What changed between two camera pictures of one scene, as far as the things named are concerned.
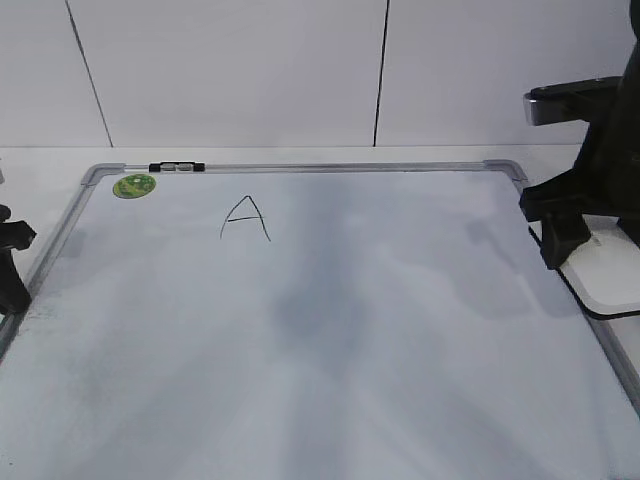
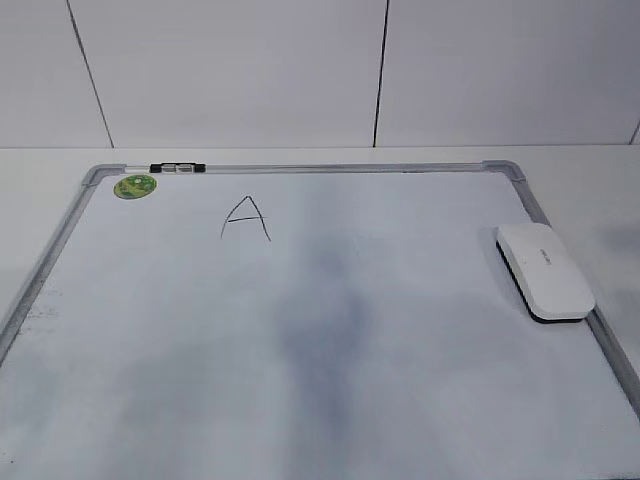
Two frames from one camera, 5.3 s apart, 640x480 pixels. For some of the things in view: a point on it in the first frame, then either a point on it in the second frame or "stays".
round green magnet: (133, 186) stays
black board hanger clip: (176, 166) stays
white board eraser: (604, 274) → (548, 280)
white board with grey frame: (307, 321) stays
